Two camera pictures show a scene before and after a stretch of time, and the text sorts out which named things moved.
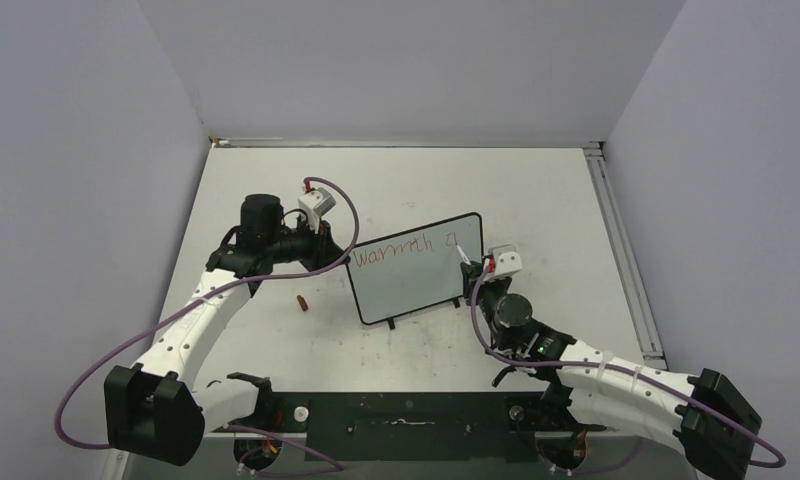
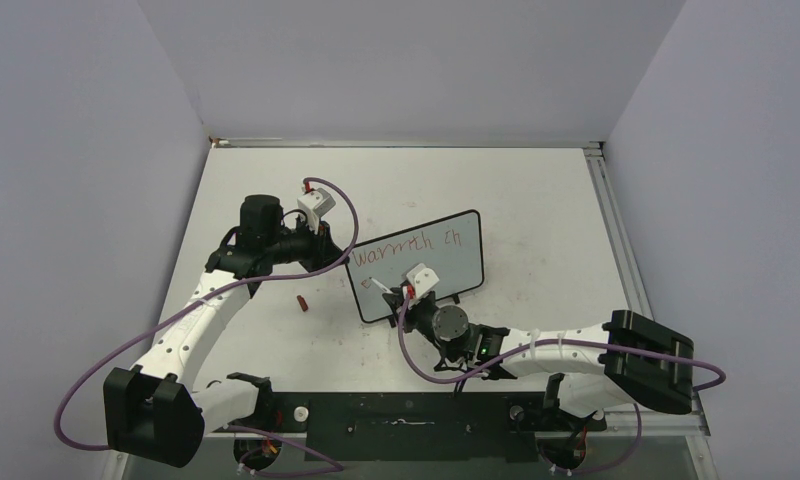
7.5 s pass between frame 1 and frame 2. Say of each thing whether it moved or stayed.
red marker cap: stayed
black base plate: stayed
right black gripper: moved
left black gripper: stayed
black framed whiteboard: stayed
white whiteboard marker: moved
